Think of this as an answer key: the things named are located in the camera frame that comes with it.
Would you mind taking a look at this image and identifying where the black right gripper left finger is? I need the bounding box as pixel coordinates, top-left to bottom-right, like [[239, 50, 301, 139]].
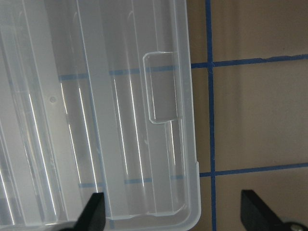
[[74, 192, 106, 231]]

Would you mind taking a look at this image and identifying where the clear plastic box lid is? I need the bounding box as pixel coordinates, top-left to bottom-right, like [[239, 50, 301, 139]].
[[0, 0, 201, 231]]

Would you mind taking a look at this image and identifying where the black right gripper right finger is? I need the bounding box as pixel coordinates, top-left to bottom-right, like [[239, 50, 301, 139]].
[[240, 190, 289, 231]]

